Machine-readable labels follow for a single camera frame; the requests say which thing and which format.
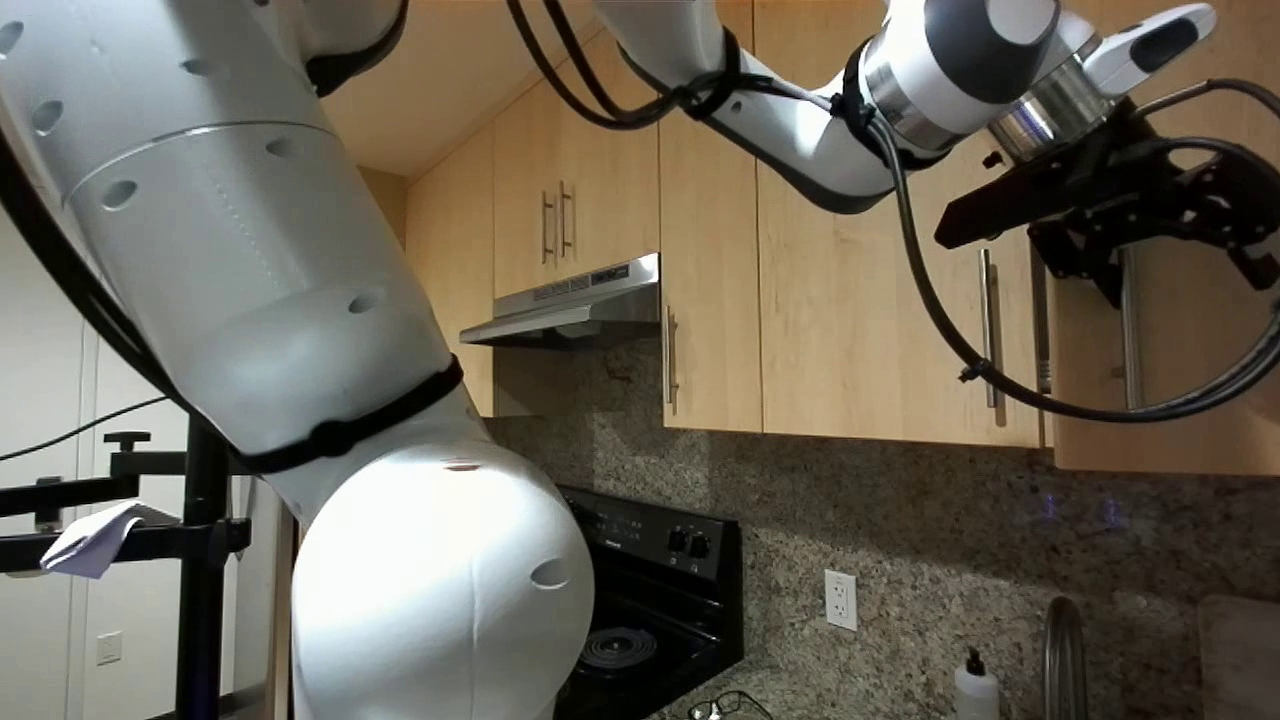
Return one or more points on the curved metal faucet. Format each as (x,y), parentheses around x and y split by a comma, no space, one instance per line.
(1060,663)

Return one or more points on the white crumpled paper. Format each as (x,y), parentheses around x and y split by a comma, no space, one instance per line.
(103,535)

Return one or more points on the steel range hood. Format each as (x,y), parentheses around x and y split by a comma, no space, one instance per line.
(575,307)

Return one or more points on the white wall switch plate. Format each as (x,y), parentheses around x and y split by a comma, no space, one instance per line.
(110,650)

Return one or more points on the pale cutting board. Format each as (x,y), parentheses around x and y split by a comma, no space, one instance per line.
(1242,663)

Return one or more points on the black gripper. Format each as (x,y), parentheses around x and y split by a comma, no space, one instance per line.
(1107,195)

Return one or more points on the black metal stand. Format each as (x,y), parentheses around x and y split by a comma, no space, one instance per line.
(202,560)

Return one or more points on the white soap pump bottle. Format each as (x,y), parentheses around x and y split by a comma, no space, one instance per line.
(979,688)

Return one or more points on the clear glass object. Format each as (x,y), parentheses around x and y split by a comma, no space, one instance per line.
(726,707)

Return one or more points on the black electric stove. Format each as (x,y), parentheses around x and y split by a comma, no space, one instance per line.
(665,586)

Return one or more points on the white wall outlet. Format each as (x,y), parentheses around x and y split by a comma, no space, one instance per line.
(841,598)

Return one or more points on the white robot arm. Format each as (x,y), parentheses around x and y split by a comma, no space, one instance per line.
(264,266)

